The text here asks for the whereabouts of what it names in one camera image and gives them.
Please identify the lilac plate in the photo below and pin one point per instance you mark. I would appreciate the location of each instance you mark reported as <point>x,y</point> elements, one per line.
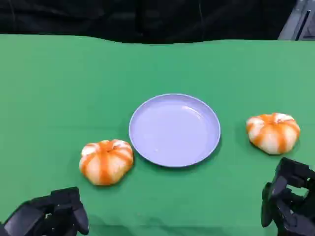
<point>172,132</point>

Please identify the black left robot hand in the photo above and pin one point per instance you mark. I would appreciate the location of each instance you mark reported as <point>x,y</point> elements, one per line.
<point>59,211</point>

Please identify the green table cloth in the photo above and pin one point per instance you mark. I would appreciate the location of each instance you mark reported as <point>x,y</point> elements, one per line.
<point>73,86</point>

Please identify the orange and white bread roll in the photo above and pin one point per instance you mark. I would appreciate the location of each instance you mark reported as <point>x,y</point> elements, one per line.
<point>105,164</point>
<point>273,135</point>

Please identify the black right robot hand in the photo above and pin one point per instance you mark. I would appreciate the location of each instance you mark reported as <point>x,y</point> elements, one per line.
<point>292,196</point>

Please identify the black curtain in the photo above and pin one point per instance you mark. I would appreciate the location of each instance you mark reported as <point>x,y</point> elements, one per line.
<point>123,17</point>

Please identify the grey metal frame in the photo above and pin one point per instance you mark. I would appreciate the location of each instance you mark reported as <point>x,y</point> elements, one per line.
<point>297,22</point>

